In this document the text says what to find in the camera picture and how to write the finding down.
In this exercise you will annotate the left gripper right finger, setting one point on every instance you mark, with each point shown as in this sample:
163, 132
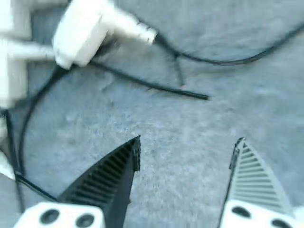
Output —
251, 180

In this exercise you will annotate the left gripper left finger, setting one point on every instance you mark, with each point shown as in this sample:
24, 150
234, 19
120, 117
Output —
102, 180

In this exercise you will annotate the white two-prong plug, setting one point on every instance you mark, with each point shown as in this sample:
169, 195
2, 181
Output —
83, 31

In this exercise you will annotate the white power strip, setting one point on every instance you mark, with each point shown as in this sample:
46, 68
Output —
12, 71

